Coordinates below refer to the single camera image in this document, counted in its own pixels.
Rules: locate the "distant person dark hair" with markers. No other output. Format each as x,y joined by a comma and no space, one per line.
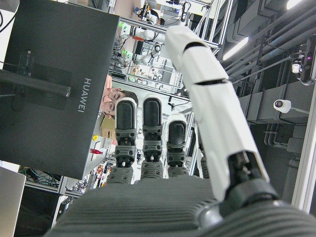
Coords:
158,19

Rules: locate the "small red item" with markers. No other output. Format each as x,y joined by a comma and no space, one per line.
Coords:
96,151

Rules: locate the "small grey webcam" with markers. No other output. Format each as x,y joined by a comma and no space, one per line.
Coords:
296,65

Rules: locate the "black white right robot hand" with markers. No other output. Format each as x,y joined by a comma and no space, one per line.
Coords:
148,209

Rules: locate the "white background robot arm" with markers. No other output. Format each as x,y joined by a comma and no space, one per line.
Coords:
145,34

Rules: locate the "white security camera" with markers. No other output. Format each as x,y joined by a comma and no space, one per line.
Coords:
281,105

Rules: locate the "silver laptop edge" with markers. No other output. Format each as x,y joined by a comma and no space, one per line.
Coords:
11,202

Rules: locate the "black depth camera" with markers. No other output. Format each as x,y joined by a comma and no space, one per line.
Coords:
308,61

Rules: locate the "brown cardboard box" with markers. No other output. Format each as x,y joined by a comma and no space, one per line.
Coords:
108,130

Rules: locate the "black Huawei monitor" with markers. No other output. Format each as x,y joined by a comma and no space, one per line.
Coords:
49,128

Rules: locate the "ceiling light strip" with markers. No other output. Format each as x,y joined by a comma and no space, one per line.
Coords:
235,49
293,4

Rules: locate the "person with dark hair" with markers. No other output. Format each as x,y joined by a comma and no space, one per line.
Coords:
109,98

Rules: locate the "white aluminium post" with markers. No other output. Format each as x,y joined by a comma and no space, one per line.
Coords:
306,153

